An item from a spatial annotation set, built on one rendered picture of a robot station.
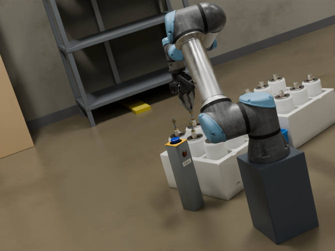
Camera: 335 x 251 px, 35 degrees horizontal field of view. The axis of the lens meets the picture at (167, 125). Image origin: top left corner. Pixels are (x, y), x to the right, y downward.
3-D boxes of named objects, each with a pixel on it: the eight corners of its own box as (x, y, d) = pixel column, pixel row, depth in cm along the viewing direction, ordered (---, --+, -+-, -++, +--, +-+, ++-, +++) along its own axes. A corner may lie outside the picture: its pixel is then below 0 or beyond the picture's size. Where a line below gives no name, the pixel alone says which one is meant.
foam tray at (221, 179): (280, 162, 255) (273, 127, 250) (228, 200, 232) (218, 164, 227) (221, 153, 284) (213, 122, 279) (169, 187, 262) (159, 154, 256)
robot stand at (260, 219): (319, 225, 195) (304, 151, 186) (277, 245, 191) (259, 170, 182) (292, 208, 212) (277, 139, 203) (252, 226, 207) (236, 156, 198)
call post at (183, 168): (205, 203, 235) (187, 139, 226) (194, 211, 231) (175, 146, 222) (194, 201, 241) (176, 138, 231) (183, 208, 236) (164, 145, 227)
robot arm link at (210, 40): (227, -10, 197) (209, 31, 246) (199, -1, 196) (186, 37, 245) (238, 19, 196) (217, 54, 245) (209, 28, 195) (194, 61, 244)
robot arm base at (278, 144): (298, 152, 187) (293, 126, 184) (261, 167, 183) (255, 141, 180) (275, 142, 201) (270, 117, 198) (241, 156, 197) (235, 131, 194)
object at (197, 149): (190, 174, 252) (181, 139, 246) (207, 166, 255) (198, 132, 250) (201, 179, 243) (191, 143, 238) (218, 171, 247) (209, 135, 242)
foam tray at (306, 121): (339, 120, 285) (334, 88, 279) (294, 150, 264) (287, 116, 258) (282, 114, 315) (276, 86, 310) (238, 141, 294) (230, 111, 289)
